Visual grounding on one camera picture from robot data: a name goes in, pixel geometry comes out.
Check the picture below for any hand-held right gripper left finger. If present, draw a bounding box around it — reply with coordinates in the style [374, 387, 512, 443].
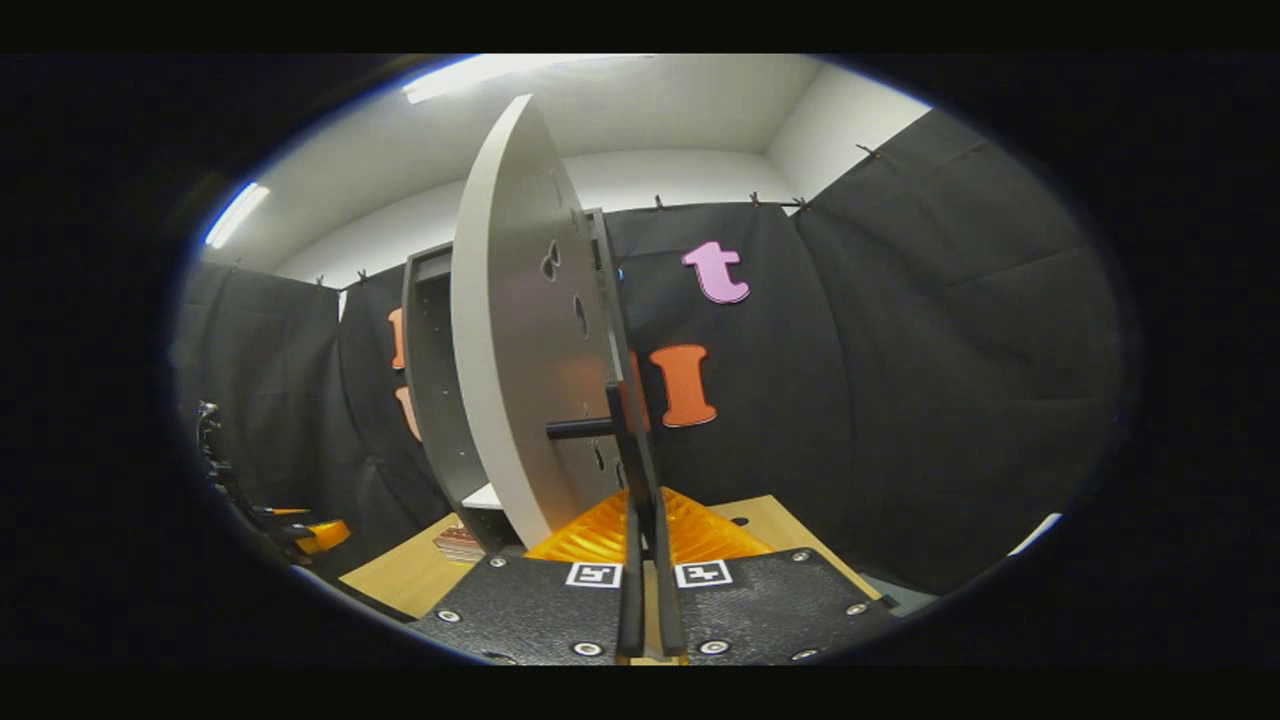
[410, 488, 647, 666]

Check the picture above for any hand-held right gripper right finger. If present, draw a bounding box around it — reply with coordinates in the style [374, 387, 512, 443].
[648, 488, 898, 666]

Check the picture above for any dark grey cabinet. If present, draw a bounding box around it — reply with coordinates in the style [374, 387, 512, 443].
[402, 240, 531, 557]

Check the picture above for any white cabinet door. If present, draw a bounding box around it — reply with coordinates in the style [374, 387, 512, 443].
[450, 95, 641, 549]

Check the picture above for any black backdrop cloth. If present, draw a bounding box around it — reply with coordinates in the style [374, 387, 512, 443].
[170, 108, 1126, 598]

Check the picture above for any ceiling light strip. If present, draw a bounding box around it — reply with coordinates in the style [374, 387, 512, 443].
[204, 182, 271, 250]

